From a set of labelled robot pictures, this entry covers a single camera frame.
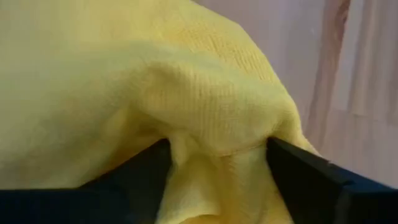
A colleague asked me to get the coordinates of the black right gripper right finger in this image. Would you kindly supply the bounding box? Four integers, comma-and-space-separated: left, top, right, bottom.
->
266, 136, 398, 224

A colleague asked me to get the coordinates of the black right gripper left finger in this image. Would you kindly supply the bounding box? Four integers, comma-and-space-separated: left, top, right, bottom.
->
0, 138, 172, 224

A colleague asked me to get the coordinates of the yellow microfiber towel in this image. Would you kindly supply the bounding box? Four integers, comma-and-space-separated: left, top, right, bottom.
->
0, 0, 321, 224

